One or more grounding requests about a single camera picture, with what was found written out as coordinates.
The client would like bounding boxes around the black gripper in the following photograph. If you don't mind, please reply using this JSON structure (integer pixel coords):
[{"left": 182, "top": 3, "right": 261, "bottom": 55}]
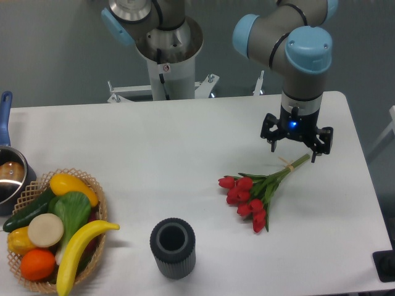
[{"left": 260, "top": 107, "right": 333, "bottom": 163}]

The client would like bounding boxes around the red tulip bouquet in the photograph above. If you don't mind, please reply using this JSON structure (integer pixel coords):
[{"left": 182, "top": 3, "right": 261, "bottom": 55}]
[{"left": 218, "top": 154, "right": 310, "bottom": 234}]

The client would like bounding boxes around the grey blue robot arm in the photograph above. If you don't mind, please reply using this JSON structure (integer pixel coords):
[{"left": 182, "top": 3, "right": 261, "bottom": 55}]
[{"left": 101, "top": 1, "right": 338, "bottom": 156}]

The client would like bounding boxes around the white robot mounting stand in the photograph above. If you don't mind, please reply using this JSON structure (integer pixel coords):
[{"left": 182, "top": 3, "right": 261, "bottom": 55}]
[{"left": 107, "top": 55, "right": 265, "bottom": 104}]

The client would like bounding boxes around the black device at table edge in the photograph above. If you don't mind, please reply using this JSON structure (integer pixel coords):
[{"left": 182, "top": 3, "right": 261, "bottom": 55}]
[{"left": 372, "top": 250, "right": 394, "bottom": 282}]

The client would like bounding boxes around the dark grey ribbed vase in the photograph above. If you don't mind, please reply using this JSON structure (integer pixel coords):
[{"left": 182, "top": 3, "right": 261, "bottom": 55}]
[{"left": 149, "top": 218, "right": 196, "bottom": 279}]

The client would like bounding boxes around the green plastic bok choy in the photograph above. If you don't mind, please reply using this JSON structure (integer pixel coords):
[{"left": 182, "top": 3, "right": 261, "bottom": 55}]
[{"left": 48, "top": 191, "right": 91, "bottom": 266}]

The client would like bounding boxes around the yellow plastic squash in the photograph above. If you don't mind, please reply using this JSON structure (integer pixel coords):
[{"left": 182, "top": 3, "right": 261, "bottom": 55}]
[{"left": 49, "top": 173, "right": 99, "bottom": 208}]

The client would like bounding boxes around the yellow plastic banana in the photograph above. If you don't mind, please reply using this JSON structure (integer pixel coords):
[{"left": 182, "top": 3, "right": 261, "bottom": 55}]
[{"left": 56, "top": 220, "right": 120, "bottom": 296}]

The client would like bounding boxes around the beige round disc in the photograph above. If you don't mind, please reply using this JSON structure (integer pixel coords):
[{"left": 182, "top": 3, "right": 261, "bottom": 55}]
[{"left": 27, "top": 213, "right": 64, "bottom": 248}]

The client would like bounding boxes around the dark green plastic cucumber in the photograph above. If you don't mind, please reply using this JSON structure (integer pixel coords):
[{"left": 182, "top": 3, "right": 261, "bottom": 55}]
[{"left": 2, "top": 187, "right": 56, "bottom": 232}]

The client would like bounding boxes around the orange plastic orange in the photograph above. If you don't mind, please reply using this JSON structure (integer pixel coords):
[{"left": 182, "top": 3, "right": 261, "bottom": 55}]
[{"left": 20, "top": 249, "right": 56, "bottom": 281}]

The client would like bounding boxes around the yellow plastic pepper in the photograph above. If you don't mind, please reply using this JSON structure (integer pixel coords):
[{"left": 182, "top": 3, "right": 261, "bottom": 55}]
[{"left": 7, "top": 226, "right": 36, "bottom": 255}]

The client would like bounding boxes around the white frame at right edge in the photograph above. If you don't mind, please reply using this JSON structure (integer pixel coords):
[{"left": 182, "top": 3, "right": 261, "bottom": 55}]
[{"left": 366, "top": 106, "right": 394, "bottom": 163}]

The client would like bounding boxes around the blue handled saucepan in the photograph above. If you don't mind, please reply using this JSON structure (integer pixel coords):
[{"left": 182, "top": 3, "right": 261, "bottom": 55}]
[{"left": 1, "top": 91, "right": 36, "bottom": 216}]

